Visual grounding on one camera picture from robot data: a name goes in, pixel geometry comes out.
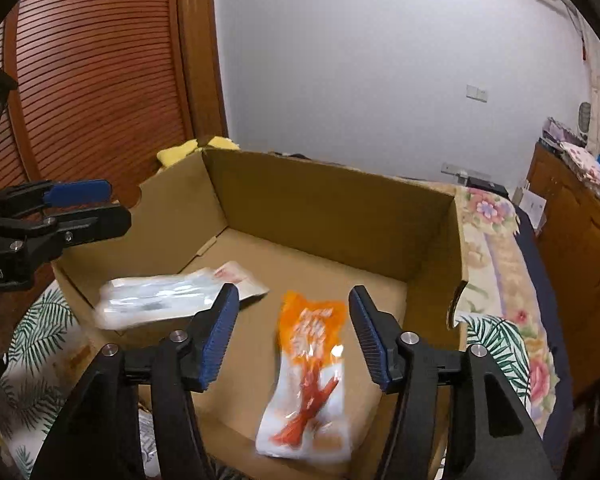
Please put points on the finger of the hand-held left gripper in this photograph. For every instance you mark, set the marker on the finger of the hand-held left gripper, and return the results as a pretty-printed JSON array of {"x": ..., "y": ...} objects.
[
  {"x": 94, "y": 225},
  {"x": 79, "y": 192}
]

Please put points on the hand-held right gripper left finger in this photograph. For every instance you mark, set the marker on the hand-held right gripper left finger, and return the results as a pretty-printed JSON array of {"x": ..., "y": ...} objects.
[{"x": 219, "y": 340}]

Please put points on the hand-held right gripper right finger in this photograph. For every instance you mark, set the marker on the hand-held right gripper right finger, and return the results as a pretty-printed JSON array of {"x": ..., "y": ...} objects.
[{"x": 370, "y": 340}]

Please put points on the orange snack packet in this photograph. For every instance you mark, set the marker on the orange snack packet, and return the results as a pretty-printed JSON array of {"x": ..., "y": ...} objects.
[{"x": 310, "y": 360}]

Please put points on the white red-label snack packet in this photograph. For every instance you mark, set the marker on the white red-label snack packet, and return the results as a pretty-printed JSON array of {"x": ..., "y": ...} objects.
[{"x": 154, "y": 297}]

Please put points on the cardboard box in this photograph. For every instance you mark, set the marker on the cardboard box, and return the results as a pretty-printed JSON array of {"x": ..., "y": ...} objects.
[{"x": 330, "y": 220}]

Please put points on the yellow cloth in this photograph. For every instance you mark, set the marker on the yellow cloth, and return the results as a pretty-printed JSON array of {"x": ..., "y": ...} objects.
[{"x": 179, "y": 152}]

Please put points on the louvred wooden door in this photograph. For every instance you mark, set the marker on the louvred wooden door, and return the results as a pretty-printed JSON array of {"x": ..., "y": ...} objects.
[{"x": 94, "y": 75}]

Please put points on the floral printed blanket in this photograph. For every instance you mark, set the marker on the floral printed blanket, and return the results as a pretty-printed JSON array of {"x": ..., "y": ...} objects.
[{"x": 505, "y": 350}]

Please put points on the navy blue bed sheet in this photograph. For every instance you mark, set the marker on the navy blue bed sheet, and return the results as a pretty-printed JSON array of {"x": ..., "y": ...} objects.
[{"x": 545, "y": 300}]

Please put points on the black box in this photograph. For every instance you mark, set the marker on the black box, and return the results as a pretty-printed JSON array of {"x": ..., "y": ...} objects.
[{"x": 487, "y": 186}]

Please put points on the white paper bag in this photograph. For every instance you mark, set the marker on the white paper bag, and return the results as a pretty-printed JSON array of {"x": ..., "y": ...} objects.
[{"x": 532, "y": 207}]

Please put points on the wooden cabinet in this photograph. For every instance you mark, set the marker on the wooden cabinet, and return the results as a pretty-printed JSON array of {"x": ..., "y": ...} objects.
[{"x": 580, "y": 250}]

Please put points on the purple box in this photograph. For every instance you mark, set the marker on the purple box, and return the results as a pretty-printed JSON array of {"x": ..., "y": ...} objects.
[{"x": 560, "y": 135}]

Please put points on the grey oval device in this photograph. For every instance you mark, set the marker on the grey oval device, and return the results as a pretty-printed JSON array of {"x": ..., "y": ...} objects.
[{"x": 585, "y": 116}]

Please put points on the wooden door frame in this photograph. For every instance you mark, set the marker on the wooden door frame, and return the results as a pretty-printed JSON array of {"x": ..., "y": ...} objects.
[{"x": 199, "y": 50}]

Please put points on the white wall socket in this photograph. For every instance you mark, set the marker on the white wall socket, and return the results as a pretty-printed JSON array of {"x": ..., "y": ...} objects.
[{"x": 452, "y": 168}]

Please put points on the white wall switch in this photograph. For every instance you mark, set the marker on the white wall switch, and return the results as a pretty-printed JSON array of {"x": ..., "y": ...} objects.
[{"x": 476, "y": 92}]

